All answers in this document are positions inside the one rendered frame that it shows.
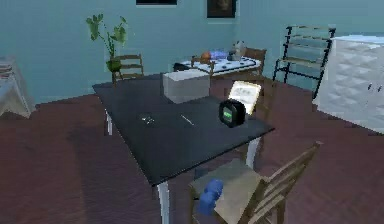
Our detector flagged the small metal keys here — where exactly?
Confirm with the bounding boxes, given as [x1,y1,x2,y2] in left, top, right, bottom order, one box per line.
[140,115,156,126]

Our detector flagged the white box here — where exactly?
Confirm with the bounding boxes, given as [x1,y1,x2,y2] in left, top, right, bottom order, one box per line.
[162,68,212,105]

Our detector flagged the black frame shelf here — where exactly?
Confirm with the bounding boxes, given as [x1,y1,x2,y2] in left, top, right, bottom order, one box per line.
[272,24,337,101]

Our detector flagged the white chest of drawers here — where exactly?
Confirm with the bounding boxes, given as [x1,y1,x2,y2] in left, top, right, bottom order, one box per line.
[312,34,384,135]

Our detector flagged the wooden chair with grey seat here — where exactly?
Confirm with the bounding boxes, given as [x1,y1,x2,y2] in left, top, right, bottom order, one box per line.
[188,140,324,224]

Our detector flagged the black table with white legs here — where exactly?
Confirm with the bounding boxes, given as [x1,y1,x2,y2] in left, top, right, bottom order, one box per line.
[92,72,276,224]

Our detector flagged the open book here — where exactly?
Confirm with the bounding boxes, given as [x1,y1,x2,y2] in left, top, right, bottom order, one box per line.
[228,80,262,116]

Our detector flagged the green house plant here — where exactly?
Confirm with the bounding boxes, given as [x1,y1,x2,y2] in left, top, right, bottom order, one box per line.
[85,13,129,73]

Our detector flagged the black alarm clock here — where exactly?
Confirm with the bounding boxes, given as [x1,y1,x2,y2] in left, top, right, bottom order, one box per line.
[218,98,247,129]

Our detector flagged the dark framed picture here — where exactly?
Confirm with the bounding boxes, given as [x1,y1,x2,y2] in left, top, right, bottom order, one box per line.
[206,0,237,19]

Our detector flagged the blue bowl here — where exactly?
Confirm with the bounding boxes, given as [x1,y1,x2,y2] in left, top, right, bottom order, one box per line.
[210,49,229,61]

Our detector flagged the grey pen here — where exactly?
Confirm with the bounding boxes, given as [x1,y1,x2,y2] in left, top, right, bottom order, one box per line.
[180,114,195,127]

